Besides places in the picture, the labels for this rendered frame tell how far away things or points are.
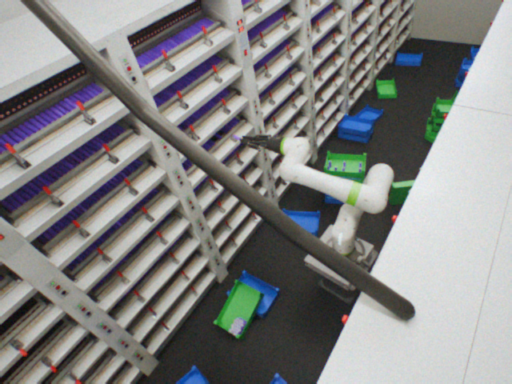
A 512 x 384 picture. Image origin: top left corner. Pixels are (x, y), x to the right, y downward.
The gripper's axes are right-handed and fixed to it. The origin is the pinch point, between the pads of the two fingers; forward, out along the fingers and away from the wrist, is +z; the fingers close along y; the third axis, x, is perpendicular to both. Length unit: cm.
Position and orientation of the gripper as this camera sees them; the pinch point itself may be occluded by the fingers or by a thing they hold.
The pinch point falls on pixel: (246, 140)
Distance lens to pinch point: 194.7
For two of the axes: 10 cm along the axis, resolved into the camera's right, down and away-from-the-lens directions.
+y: -5.1, 6.6, -5.5
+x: 2.4, 7.3, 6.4
